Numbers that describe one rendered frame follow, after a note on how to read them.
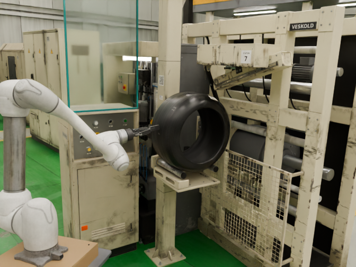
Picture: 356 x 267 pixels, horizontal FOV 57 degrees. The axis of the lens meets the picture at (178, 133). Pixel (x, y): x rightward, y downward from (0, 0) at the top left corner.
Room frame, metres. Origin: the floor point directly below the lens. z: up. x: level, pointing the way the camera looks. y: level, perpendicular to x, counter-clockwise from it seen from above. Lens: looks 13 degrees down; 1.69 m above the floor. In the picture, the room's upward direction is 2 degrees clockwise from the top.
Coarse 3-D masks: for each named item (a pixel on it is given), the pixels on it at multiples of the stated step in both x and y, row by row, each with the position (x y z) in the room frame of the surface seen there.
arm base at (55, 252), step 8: (24, 248) 1.37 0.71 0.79; (56, 248) 1.40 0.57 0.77; (64, 248) 1.44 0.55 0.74; (16, 256) 1.36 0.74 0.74; (24, 256) 1.35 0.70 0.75; (32, 256) 1.34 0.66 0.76; (40, 256) 1.34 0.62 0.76; (48, 256) 1.36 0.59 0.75; (56, 256) 1.36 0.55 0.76; (40, 264) 1.30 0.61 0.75
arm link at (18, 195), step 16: (16, 80) 1.56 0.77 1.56; (0, 96) 1.54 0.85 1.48; (0, 112) 1.55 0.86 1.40; (16, 112) 1.53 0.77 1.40; (16, 128) 1.54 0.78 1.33; (16, 144) 1.53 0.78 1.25; (16, 160) 1.52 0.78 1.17; (16, 176) 1.51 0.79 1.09; (0, 192) 1.51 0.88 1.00; (16, 192) 1.50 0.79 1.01; (0, 208) 1.46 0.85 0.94; (16, 208) 1.46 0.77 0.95; (0, 224) 1.45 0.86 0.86
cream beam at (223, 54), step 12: (204, 48) 2.48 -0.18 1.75; (216, 48) 2.37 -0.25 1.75; (228, 48) 2.26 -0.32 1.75; (240, 48) 2.16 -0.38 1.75; (252, 48) 2.07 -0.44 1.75; (264, 48) 2.10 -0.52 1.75; (276, 48) 2.16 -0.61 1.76; (204, 60) 2.48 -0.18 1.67; (216, 60) 2.36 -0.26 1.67; (228, 60) 2.25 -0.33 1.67; (240, 60) 2.16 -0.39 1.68; (252, 60) 2.07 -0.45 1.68; (264, 60) 2.11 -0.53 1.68
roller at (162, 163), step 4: (160, 160) 2.36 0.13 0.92; (160, 164) 2.33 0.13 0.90; (164, 164) 2.29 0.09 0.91; (168, 164) 2.26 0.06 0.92; (168, 168) 2.23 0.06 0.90; (172, 168) 2.19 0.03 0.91; (176, 168) 2.17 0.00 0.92; (172, 172) 2.19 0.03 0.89; (176, 172) 2.14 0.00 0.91; (180, 172) 2.11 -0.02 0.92; (184, 172) 2.11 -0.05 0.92; (180, 176) 2.10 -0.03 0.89; (184, 176) 2.10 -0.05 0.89
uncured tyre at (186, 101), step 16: (176, 96) 2.24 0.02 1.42; (192, 96) 2.16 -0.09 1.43; (208, 96) 2.22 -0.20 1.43; (160, 112) 2.19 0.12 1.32; (176, 112) 2.08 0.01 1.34; (192, 112) 2.11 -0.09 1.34; (208, 112) 2.49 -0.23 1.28; (224, 112) 2.26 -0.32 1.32; (160, 128) 2.11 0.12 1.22; (176, 128) 2.05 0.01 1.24; (208, 128) 2.51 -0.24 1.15; (224, 128) 2.27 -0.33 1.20; (160, 144) 2.11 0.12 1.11; (176, 144) 2.05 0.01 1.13; (208, 144) 2.47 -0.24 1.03; (224, 144) 2.26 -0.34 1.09; (176, 160) 2.07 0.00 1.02; (192, 160) 2.39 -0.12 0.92; (208, 160) 2.20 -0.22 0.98
